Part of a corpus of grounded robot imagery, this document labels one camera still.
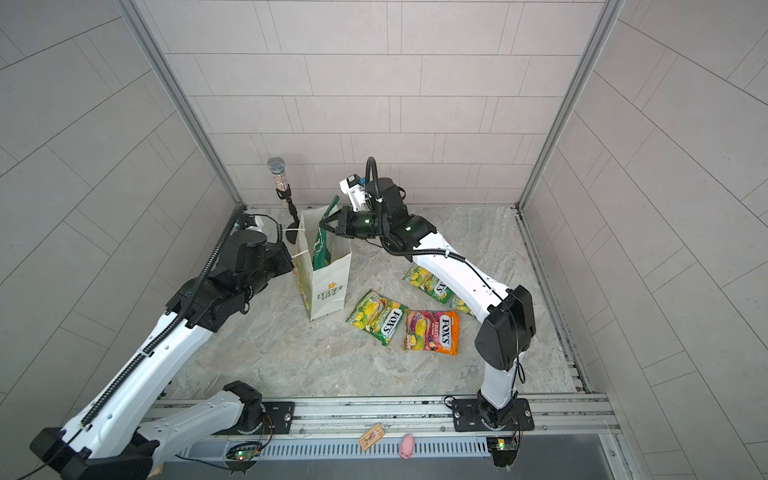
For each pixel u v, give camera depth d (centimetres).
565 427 72
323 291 78
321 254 68
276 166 85
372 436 68
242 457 64
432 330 82
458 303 89
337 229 63
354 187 65
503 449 68
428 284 93
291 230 74
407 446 67
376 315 85
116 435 36
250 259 50
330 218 67
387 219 56
